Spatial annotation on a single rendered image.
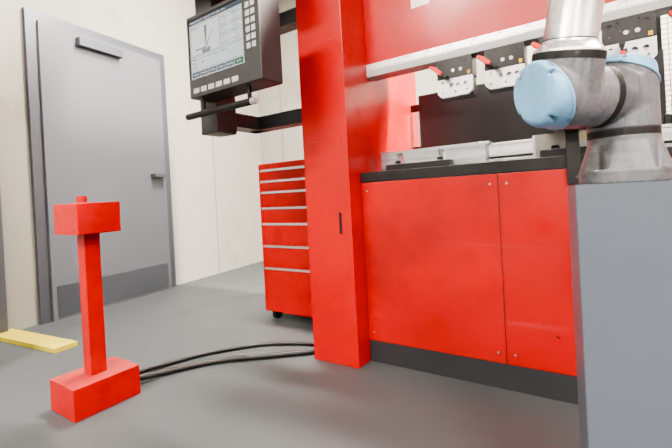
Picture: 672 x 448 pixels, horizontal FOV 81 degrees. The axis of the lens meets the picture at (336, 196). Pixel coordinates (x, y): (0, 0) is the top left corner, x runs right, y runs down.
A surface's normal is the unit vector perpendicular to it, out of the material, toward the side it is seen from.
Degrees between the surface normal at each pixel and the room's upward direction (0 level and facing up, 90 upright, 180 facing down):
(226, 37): 90
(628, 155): 73
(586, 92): 103
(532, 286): 90
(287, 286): 90
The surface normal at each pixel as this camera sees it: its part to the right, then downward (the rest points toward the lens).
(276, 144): -0.44, 0.03
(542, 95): -0.95, 0.18
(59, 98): 0.90, -0.04
